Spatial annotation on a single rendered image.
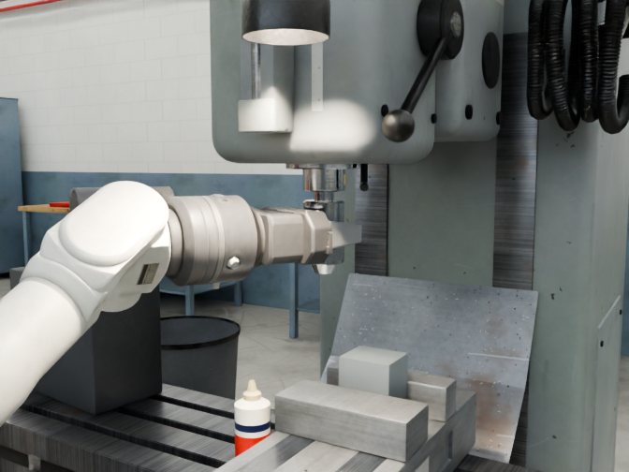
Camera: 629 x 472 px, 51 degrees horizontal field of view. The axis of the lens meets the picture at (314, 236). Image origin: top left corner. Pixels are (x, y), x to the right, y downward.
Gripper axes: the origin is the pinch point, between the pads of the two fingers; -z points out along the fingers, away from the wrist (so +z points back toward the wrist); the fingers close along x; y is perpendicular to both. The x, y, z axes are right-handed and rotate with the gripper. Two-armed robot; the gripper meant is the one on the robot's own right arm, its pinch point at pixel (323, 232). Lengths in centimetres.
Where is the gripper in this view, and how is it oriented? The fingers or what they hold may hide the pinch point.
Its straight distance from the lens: 74.2
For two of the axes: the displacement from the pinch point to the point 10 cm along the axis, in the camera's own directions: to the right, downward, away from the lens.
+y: -0.1, 9.9, 1.1
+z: -8.3, 0.6, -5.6
